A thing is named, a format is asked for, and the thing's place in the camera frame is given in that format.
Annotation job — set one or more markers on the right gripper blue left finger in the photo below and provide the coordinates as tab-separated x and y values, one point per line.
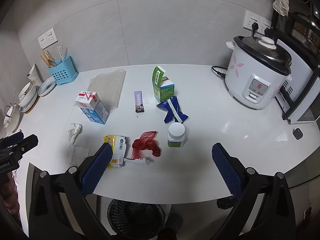
93	168

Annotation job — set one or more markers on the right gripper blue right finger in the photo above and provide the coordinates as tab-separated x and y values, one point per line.
230	168

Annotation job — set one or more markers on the clear plastic bag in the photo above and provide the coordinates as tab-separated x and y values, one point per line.
77	155

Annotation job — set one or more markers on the yellow snack wrapper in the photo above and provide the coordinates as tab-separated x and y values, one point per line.
118	144

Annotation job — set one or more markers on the white tissue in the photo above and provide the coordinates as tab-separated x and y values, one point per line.
73	133

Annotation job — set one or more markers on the white pill bottle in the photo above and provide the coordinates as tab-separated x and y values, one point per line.
176	135

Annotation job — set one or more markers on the blue snack bag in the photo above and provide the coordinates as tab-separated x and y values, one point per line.
172	107

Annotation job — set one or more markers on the blue white milk carton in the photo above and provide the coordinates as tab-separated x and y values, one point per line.
92	106

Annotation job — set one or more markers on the purple coffee stick sachet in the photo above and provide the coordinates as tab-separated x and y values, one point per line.
139	108

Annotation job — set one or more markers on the clear bubble wrap sheet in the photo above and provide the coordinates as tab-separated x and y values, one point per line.
108	87

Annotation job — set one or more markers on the green white box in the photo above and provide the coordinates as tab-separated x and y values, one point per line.
163	87

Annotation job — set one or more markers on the person's left hand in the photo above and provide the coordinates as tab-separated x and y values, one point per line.
9	194

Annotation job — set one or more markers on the white pot with lid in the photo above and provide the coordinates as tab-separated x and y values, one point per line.
27	97

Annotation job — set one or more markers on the white striped plate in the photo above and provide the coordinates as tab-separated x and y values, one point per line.
47	86

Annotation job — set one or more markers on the white ceramic jug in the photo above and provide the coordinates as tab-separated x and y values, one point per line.
34	77

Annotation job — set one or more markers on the blue utensil holder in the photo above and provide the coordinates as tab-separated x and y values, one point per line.
64	71

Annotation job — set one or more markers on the wooden chopsticks bundle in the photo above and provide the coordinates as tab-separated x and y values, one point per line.
48	59

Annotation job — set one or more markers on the white microwave oven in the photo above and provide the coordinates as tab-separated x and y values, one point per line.
299	98

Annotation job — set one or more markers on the white flowered rice cooker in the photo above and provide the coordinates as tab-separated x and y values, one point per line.
257	70

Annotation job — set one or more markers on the white kettle with handle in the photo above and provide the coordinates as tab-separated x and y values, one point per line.
12	118

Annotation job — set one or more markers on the left wall socket panel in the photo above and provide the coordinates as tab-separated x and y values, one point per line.
47	39

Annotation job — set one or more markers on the wall socket panel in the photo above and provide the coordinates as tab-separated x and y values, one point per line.
251	18
47	39

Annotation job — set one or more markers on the right wall socket panel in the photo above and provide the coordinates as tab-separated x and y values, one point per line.
251	18

